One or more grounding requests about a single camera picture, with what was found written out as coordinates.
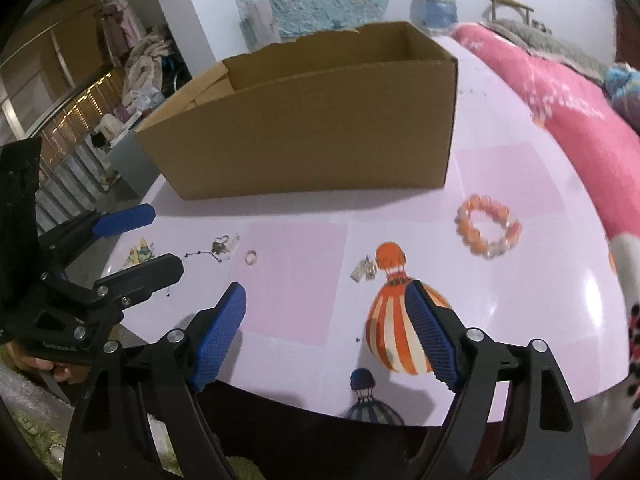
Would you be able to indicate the brown cardboard box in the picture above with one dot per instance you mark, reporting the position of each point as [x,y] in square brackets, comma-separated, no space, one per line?
[359,109]

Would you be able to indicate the grey fuzzy blanket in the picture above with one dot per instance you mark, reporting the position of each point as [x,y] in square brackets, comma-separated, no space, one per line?
[544,45]

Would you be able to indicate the yellow green hair clip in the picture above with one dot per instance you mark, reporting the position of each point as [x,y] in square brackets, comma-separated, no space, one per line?
[139,254]

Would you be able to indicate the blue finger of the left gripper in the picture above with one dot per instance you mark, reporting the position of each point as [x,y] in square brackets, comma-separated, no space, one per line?
[126,288]
[122,219]

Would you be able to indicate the silver hair clip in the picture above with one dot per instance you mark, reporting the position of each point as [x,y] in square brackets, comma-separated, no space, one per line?
[366,269]

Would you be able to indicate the pile of clothes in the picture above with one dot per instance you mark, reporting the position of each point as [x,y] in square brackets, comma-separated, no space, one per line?
[148,59]

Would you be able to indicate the blue patterned quilt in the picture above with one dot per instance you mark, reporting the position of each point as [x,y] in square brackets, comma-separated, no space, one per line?
[622,85]

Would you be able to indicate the pink floral blanket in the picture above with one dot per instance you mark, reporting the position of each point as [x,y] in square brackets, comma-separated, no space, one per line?
[600,145]

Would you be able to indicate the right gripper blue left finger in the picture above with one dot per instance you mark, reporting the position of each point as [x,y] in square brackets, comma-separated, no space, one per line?
[175,369]

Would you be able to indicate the person's left hand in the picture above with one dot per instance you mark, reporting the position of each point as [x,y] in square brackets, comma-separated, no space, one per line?
[61,372]

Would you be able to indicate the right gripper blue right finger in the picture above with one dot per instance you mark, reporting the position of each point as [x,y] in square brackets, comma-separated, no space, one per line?
[470,364]

